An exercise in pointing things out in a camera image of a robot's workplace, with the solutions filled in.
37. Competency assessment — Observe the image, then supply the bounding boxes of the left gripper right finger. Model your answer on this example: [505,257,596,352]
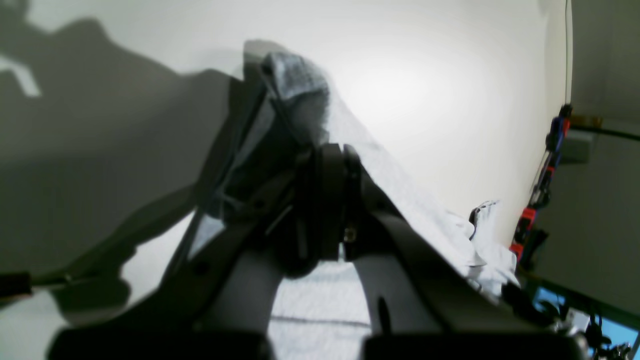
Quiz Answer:
[315,144,585,360]

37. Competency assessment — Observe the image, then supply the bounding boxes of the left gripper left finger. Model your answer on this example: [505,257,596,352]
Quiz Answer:
[47,150,321,360]

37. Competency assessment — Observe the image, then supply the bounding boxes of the grey T-shirt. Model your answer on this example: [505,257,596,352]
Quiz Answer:
[189,39,519,360]

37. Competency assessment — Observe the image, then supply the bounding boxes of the right edge blue clamp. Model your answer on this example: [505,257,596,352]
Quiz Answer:
[509,104,574,261]

